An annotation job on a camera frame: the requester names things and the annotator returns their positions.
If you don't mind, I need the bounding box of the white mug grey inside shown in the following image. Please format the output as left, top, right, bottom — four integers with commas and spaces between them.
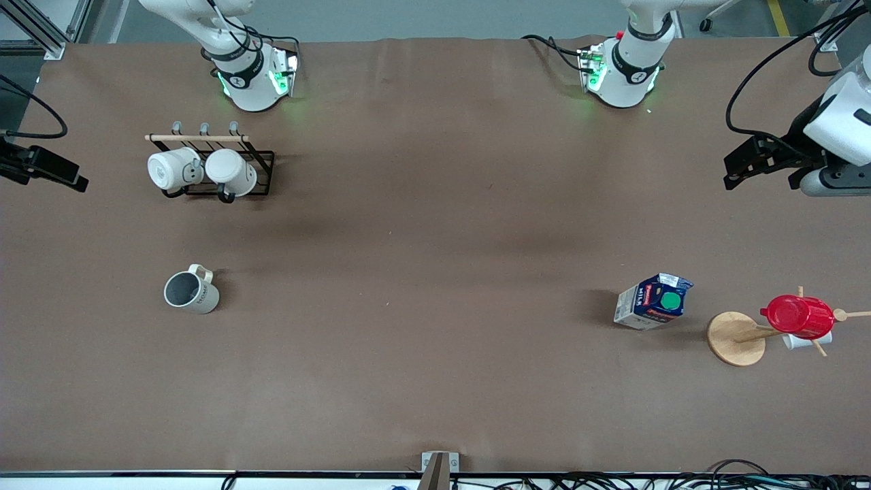
163, 264, 220, 315

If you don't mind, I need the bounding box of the red plastic cup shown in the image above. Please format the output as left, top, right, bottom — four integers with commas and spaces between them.
760, 295, 836, 340

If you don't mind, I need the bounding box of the small white cup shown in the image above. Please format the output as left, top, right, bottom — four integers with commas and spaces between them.
783, 330, 833, 351

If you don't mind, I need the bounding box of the blue white milk carton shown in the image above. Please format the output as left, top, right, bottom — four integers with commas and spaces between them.
614, 273, 694, 331

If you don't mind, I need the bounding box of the white ribbed mug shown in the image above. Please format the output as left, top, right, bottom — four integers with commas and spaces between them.
205, 149, 258, 203
148, 148, 204, 193

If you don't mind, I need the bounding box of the wooden mug tree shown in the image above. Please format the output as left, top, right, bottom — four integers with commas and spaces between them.
707, 286, 871, 368

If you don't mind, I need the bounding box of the brown table cover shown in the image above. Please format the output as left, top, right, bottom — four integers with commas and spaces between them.
0, 35, 871, 475

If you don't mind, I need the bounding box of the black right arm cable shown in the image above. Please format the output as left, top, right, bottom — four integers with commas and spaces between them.
0, 73, 69, 141

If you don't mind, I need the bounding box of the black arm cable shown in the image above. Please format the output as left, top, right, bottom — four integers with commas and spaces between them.
0, 73, 69, 141
725, 4, 871, 137

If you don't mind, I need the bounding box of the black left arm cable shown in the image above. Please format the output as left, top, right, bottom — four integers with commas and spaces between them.
725, 4, 871, 137

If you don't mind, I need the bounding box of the black wire mug rack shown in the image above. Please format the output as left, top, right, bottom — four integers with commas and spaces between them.
145, 121, 276, 203

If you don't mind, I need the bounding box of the aluminium frame profile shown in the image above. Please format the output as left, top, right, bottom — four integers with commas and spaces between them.
0, 0, 93, 61

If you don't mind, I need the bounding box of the black base cable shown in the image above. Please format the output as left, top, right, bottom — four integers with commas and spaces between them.
521, 33, 587, 73

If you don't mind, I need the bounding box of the black cable bundle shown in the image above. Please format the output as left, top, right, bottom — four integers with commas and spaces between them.
449, 459, 871, 490

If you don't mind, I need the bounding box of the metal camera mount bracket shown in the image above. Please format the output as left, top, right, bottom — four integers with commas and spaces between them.
416, 451, 460, 490

